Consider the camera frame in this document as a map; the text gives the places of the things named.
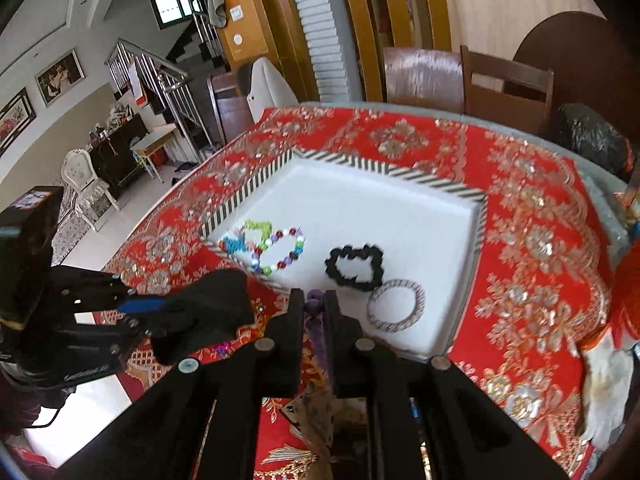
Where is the black scrunchie bracelet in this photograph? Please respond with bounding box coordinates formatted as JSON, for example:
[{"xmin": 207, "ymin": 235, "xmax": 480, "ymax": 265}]
[{"xmin": 325, "ymin": 244, "xmax": 385, "ymax": 292}]

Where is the framed wall photo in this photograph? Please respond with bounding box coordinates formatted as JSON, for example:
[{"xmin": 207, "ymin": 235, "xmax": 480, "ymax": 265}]
[{"xmin": 34, "ymin": 49, "xmax": 83, "ymax": 107}]

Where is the purple bead bracelet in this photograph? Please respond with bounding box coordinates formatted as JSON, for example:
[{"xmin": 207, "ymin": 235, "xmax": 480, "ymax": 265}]
[{"xmin": 306, "ymin": 289, "xmax": 333, "ymax": 381}]

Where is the multicolour bead bracelet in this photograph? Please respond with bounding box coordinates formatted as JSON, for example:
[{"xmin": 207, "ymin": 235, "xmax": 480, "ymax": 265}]
[{"xmin": 250, "ymin": 227, "xmax": 306, "ymax": 277}]

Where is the window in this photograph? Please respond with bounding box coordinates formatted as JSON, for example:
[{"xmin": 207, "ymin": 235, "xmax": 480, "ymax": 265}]
[{"xmin": 145, "ymin": 0, "xmax": 198, "ymax": 30}]

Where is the slatted wooden chair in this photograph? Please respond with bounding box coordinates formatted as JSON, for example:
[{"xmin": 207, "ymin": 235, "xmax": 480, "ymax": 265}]
[{"xmin": 460, "ymin": 45, "xmax": 555, "ymax": 133}]

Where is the white ornate chair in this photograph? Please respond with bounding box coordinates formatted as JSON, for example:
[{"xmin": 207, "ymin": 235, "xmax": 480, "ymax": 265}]
[{"xmin": 61, "ymin": 149, "xmax": 121, "ymax": 233}]

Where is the framed red wall picture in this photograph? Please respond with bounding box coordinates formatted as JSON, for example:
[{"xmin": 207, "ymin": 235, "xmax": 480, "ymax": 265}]
[{"xmin": 0, "ymin": 87, "xmax": 38, "ymax": 156}]

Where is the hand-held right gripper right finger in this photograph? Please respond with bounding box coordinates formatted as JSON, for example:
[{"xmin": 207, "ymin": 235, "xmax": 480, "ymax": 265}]
[{"xmin": 324, "ymin": 290, "xmax": 571, "ymax": 480}]

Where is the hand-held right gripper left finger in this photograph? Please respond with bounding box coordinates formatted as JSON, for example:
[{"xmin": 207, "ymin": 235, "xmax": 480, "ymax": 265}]
[{"xmin": 50, "ymin": 287, "xmax": 306, "ymax": 480}]

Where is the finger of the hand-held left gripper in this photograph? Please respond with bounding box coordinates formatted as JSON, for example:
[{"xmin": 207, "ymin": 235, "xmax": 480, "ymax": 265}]
[
  {"xmin": 75, "ymin": 269, "xmax": 257, "ymax": 367},
  {"xmin": 52, "ymin": 266, "xmax": 170, "ymax": 316}
]

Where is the glossy brown chair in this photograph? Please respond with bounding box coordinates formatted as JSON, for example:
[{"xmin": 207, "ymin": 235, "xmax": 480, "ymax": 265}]
[{"xmin": 382, "ymin": 46, "xmax": 466, "ymax": 111}]

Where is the white ribbed column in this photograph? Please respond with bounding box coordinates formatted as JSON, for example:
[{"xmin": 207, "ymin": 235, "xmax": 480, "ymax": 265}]
[{"xmin": 284, "ymin": 0, "xmax": 351, "ymax": 103}]

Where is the small white desk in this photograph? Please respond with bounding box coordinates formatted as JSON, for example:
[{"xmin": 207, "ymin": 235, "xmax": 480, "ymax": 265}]
[{"xmin": 130, "ymin": 122, "xmax": 181, "ymax": 183}]

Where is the green bead bracelet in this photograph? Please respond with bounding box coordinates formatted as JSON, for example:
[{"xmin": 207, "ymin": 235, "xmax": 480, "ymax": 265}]
[{"xmin": 240, "ymin": 219, "xmax": 273, "ymax": 251}]

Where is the black plastic bag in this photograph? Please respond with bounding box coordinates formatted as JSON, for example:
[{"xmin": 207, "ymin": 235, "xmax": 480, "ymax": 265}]
[{"xmin": 555, "ymin": 102, "xmax": 633, "ymax": 178}]

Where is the dark wooden chair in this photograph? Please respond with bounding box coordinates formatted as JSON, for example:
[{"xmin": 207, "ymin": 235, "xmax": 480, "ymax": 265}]
[{"xmin": 207, "ymin": 70, "xmax": 256, "ymax": 146}]

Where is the black white striped box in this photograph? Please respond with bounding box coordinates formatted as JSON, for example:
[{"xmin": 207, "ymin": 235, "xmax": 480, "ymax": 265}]
[{"xmin": 199, "ymin": 149, "xmax": 488, "ymax": 361}]

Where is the grey white chair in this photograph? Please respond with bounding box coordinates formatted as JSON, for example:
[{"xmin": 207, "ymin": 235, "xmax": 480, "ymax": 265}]
[{"xmin": 239, "ymin": 57, "xmax": 297, "ymax": 121}]

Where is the dark wooden cabinet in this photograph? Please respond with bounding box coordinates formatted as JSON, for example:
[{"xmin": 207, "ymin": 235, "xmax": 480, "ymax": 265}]
[{"xmin": 87, "ymin": 112, "xmax": 151, "ymax": 198}]

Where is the round dark wooden tabletop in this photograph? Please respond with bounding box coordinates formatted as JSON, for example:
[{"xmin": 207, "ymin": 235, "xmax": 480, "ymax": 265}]
[{"xmin": 512, "ymin": 11, "xmax": 640, "ymax": 136}]

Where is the blue bead bracelet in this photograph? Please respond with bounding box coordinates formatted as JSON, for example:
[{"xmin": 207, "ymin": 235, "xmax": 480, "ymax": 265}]
[{"xmin": 220, "ymin": 234, "xmax": 251, "ymax": 257}]

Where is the staircase with steel railing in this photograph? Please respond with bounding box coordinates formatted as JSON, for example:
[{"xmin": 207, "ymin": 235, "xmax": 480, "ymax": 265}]
[{"xmin": 105, "ymin": 10, "xmax": 231, "ymax": 161}]

